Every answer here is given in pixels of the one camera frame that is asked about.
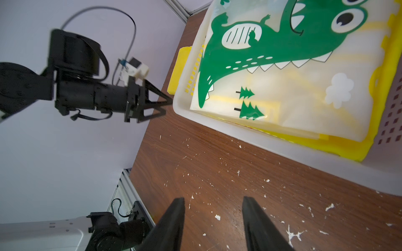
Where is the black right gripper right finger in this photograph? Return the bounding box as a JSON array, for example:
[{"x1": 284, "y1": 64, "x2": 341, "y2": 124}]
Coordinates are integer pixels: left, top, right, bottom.
[{"x1": 242, "y1": 196, "x2": 293, "y2": 251}]

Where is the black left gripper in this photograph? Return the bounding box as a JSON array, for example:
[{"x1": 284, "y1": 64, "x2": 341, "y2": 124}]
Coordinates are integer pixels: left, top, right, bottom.
[{"x1": 47, "y1": 29, "x2": 173, "y2": 123}]

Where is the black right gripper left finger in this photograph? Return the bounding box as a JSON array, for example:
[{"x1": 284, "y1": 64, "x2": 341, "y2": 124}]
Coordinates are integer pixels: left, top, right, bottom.
[{"x1": 136, "y1": 198, "x2": 185, "y2": 251}]

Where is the yellow duck face raincoat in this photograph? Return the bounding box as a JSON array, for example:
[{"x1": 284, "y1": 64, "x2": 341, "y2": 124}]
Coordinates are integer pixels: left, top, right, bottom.
[{"x1": 183, "y1": 6, "x2": 402, "y2": 163}]

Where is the green dinosaur print raincoat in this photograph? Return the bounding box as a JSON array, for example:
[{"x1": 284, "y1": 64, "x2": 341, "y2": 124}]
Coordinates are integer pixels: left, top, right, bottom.
[{"x1": 189, "y1": 0, "x2": 397, "y2": 142}]

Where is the plain yellow raincoat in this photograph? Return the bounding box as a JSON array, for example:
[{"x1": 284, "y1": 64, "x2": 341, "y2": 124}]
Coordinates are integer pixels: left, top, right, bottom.
[{"x1": 167, "y1": 47, "x2": 192, "y2": 95}]

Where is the white perforated plastic basket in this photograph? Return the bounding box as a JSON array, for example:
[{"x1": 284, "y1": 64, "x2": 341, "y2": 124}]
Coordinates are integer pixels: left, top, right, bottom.
[{"x1": 173, "y1": 19, "x2": 402, "y2": 196}]

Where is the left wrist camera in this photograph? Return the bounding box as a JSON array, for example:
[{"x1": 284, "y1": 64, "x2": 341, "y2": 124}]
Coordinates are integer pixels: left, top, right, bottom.
[{"x1": 119, "y1": 58, "x2": 149, "y2": 87}]

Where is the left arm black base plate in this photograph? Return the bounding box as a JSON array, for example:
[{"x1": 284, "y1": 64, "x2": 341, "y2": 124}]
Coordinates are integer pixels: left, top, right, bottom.
[{"x1": 128, "y1": 201, "x2": 155, "y2": 239}]

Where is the aluminium front rail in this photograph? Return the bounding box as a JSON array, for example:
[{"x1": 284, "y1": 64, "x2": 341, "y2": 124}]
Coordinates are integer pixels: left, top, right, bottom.
[{"x1": 107, "y1": 168, "x2": 155, "y2": 227}]

